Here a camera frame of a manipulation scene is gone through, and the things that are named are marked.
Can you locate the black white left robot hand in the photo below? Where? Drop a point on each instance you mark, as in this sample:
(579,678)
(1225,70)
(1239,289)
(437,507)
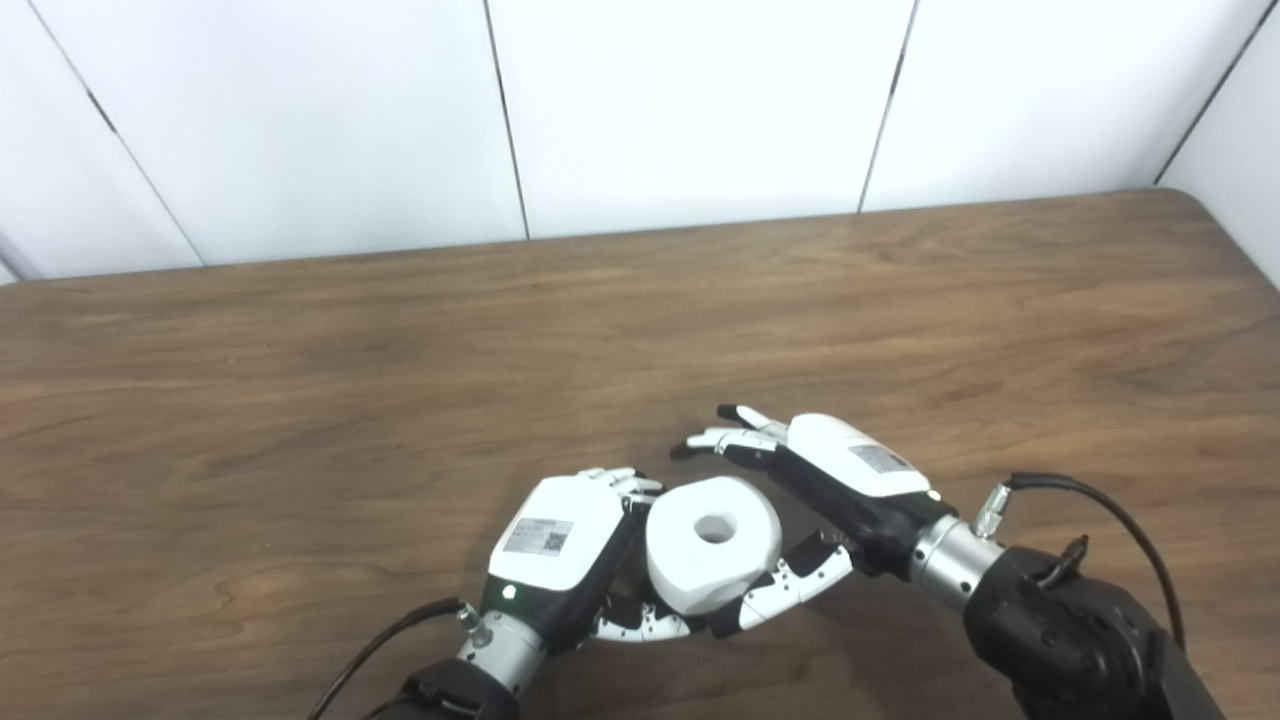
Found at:
(560,530)

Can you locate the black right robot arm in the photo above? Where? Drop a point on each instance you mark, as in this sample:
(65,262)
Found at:
(1070,640)

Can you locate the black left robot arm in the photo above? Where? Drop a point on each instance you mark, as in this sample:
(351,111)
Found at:
(470,680)

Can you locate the round white piece with holes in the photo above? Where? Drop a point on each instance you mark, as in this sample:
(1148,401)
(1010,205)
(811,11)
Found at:
(700,570)

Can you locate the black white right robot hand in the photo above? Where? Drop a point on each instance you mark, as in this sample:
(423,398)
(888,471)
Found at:
(850,470)

